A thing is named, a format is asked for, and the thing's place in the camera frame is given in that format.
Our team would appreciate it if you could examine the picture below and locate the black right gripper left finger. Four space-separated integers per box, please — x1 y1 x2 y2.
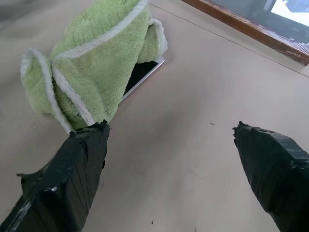
0 119 111 232

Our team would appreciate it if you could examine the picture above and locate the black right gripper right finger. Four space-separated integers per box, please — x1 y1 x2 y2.
232 121 309 232

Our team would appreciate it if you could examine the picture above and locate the white-edged tablet with dark screen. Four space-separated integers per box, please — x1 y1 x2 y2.
120 56 165 103

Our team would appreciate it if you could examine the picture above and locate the green fluffy microfibre cloth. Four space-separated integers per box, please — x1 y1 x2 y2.
20 0 168 134

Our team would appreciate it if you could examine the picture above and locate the wooden framed panel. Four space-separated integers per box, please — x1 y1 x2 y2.
181 0 309 67

